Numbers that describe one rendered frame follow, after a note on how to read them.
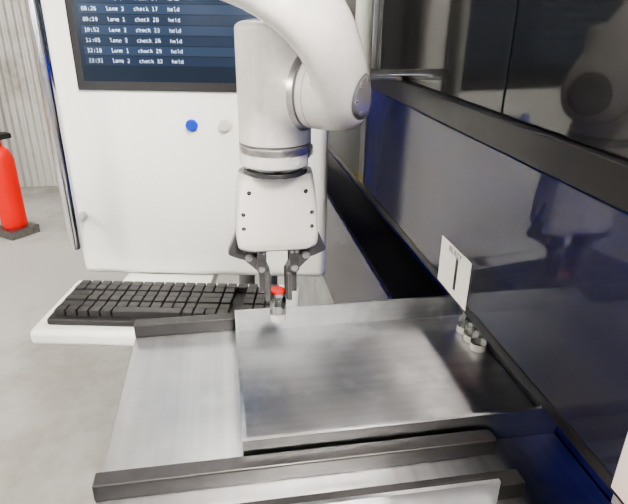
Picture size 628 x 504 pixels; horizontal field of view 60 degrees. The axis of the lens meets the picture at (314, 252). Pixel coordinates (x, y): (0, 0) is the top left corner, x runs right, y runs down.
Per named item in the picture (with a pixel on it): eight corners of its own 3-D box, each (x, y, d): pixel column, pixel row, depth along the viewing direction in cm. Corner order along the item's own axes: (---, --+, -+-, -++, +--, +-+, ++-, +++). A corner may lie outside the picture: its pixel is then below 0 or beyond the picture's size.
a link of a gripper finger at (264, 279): (268, 245, 71) (269, 291, 73) (243, 246, 70) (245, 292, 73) (270, 255, 68) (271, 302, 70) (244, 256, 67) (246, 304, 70)
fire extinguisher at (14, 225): (44, 224, 361) (25, 128, 336) (36, 239, 337) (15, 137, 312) (-1, 227, 355) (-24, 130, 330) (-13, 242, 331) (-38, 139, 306)
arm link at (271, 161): (308, 133, 68) (308, 157, 69) (237, 135, 67) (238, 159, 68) (320, 148, 61) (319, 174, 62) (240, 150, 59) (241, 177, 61)
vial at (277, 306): (284, 315, 75) (285, 287, 73) (286, 323, 73) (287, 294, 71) (268, 315, 74) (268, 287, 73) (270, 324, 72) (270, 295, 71)
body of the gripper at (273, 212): (312, 150, 69) (312, 233, 73) (231, 153, 67) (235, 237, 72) (323, 166, 62) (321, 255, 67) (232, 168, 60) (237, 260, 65)
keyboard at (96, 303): (285, 292, 105) (285, 281, 104) (279, 331, 93) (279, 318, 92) (81, 287, 106) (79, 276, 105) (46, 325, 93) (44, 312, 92)
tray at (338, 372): (459, 314, 84) (462, 294, 82) (554, 432, 60) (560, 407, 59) (235, 331, 78) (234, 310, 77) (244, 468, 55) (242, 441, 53)
